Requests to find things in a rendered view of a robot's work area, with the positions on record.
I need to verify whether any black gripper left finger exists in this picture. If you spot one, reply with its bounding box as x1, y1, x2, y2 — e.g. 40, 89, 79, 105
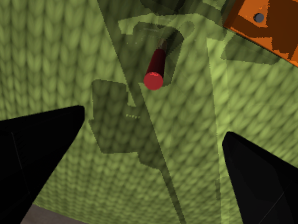
0, 104, 85, 224

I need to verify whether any dark red peg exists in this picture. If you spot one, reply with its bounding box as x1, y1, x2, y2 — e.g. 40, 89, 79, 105
144, 48, 166, 89

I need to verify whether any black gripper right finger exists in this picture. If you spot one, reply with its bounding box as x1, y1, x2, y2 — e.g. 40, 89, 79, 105
222, 132, 298, 224

